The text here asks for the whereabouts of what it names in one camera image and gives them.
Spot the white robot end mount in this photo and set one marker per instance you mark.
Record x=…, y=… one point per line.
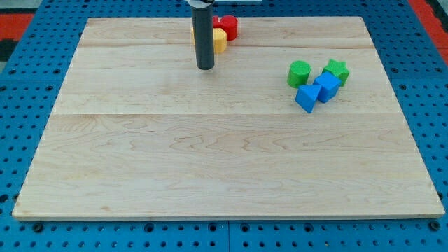
x=224, y=1

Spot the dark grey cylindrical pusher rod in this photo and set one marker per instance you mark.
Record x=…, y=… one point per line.
x=202, y=24

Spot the yellow heart block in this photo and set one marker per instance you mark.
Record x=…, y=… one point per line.
x=219, y=40

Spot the red block behind rod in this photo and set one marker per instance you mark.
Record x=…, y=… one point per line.
x=216, y=22

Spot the red cylinder block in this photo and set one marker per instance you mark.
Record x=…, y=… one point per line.
x=229, y=24

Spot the green cylinder block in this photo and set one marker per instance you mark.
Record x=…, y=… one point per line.
x=298, y=73

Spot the blue triangular prism block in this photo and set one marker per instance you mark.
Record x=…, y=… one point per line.
x=307, y=95

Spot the light wooden board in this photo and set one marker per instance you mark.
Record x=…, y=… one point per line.
x=139, y=133

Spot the blue cube block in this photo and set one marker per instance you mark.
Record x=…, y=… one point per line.
x=329, y=86

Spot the green star block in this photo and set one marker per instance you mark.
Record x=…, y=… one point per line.
x=338, y=69

